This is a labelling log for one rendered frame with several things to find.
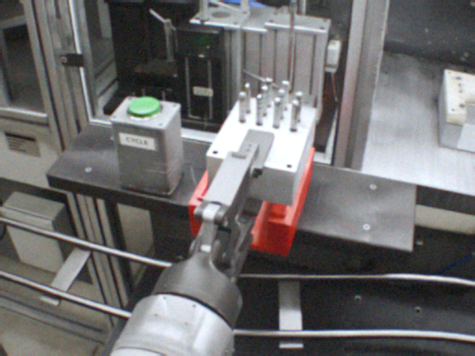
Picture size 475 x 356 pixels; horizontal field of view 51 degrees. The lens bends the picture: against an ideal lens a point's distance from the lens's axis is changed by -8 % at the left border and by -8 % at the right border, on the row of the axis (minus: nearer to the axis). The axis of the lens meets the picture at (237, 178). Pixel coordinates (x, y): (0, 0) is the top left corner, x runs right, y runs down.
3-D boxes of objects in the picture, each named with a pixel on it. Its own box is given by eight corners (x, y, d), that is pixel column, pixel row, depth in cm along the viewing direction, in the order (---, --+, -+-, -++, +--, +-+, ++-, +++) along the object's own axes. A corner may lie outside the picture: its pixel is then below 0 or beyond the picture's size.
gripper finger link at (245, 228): (231, 276, 47) (230, 288, 48) (262, 217, 57) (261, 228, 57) (190, 266, 48) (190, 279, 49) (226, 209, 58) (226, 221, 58)
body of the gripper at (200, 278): (231, 358, 45) (259, 280, 52) (229, 304, 39) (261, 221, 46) (152, 336, 47) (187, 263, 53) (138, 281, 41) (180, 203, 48)
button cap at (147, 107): (124, 121, 67) (123, 110, 66) (138, 106, 70) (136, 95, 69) (152, 126, 67) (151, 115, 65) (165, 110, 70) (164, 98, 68)
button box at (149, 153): (119, 186, 74) (107, 117, 66) (142, 154, 80) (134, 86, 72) (170, 197, 72) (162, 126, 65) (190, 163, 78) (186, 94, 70)
